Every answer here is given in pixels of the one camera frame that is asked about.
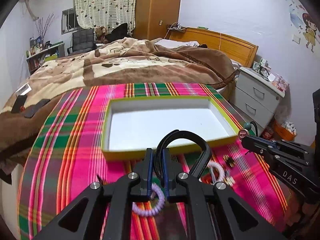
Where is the black smartphone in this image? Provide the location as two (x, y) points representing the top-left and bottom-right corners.
(11, 94), (27, 114)

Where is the white bookshelf desk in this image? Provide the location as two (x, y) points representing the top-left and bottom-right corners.
(26, 41), (65, 75)

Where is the gold black brooch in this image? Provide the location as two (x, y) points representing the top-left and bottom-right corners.
(223, 155), (235, 168)

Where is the grey nightstand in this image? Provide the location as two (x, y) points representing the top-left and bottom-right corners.
(229, 67), (285, 134)

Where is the heart pattern curtain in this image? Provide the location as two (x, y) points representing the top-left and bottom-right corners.
(74, 0), (136, 34)

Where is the black office chair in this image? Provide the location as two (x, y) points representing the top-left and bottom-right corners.
(67, 29), (97, 55)

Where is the black fitness band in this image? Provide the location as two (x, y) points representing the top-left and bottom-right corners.
(153, 129), (212, 187)

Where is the teddy bear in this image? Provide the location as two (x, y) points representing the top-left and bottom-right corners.
(95, 26), (108, 44)

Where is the orange bin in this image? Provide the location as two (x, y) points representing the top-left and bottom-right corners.
(272, 121), (296, 141)

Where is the plaid pink green tablecloth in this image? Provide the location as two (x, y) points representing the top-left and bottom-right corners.
(17, 82), (288, 240)

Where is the white card box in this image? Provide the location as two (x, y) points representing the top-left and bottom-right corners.
(15, 82), (32, 97)

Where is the white pillow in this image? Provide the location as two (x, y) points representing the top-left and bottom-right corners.
(155, 39), (200, 49)

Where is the red knot charm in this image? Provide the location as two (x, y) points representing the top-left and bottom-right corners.
(200, 168), (235, 187)

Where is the girl wall sticker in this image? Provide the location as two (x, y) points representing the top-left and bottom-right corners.
(302, 13), (317, 52)

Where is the white spiral hair tie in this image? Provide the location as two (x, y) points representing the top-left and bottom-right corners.
(206, 160), (226, 183)

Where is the yellow-green shallow box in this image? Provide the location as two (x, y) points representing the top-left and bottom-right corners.
(101, 96), (240, 161)

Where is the brown patterned blanket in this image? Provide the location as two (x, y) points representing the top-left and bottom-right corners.
(0, 36), (238, 160)

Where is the purple spiral hair tie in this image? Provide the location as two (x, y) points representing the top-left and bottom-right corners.
(132, 182), (166, 217)

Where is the dried branch vase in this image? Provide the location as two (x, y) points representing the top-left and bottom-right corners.
(35, 13), (55, 48)

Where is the dark smartphone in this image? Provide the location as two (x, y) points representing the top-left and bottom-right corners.
(24, 99), (50, 119)

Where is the wooden wardrobe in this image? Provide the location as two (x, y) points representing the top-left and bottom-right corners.
(133, 0), (181, 40)

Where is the wooden headboard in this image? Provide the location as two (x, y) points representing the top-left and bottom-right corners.
(169, 27), (258, 68)

